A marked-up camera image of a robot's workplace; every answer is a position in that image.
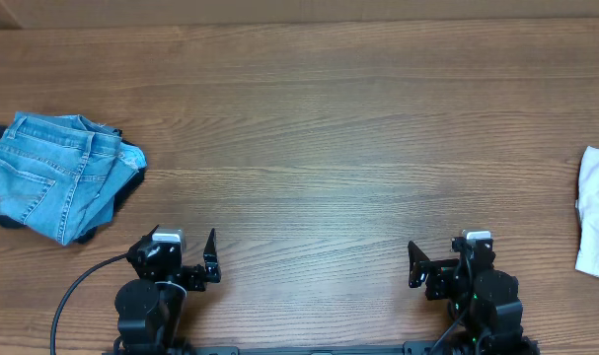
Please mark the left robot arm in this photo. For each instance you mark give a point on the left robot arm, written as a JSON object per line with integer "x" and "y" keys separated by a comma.
{"x": 149, "y": 307}

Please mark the blue denim jeans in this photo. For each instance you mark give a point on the blue denim jeans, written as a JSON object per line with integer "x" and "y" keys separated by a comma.
{"x": 37, "y": 172}

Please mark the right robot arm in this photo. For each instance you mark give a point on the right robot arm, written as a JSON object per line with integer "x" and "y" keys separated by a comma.
{"x": 483, "y": 302}

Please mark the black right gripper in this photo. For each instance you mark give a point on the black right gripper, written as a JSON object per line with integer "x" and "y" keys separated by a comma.
{"x": 440, "y": 264}

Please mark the beige khaki shorts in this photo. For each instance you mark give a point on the beige khaki shorts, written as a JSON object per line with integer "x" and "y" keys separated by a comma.
{"x": 587, "y": 207}

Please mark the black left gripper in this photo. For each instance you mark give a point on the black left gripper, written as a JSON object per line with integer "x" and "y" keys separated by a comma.
{"x": 193, "y": 274}

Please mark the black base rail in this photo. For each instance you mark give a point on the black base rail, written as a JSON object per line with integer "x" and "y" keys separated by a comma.
{"x": 319, "y": 350}

